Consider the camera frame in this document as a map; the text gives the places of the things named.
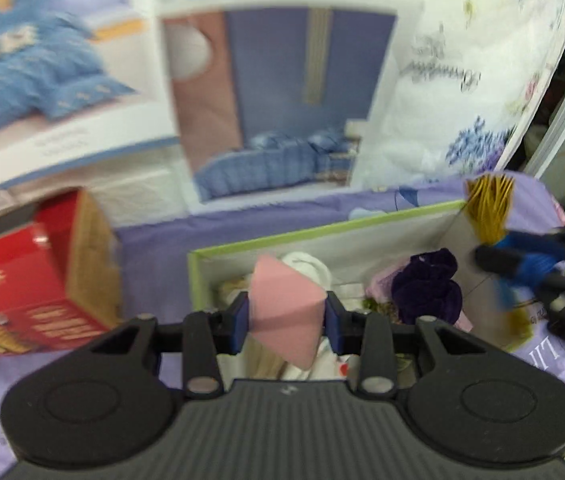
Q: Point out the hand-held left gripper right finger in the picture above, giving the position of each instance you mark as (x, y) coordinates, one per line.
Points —
(333, 322)

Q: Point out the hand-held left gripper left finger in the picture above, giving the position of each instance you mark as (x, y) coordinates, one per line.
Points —
(240, 322)

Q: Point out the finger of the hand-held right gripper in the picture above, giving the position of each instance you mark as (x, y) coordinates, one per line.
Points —
(527, 255)
(562, 310)

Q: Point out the pink triangular sachet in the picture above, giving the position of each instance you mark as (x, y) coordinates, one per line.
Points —
(287, 310)

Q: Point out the white sock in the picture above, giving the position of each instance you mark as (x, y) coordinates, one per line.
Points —
(307, 270)

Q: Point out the light purple cloth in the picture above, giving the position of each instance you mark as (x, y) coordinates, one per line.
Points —
(382, 285)

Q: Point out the yellow tassel ornament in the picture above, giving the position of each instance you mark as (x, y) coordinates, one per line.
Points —
(489, 205)

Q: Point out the green cardboard box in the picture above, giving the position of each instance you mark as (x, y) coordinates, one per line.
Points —
(312, 250)

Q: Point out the dark purple scrunchie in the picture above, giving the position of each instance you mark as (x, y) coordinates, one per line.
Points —
(427, 290)

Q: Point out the purple floral bedsheet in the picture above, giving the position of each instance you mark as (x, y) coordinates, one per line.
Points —
(152, 260)

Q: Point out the floral plastic bag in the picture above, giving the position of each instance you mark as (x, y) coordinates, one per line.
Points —
(462, 60)

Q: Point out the red cardboard box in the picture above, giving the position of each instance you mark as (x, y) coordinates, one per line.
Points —
(27, 280)

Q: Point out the purple wardrobe bedroom poster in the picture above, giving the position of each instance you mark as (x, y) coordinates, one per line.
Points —
(282, 100)

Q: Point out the blue bedding poster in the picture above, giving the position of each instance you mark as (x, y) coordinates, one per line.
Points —
(47, 75)

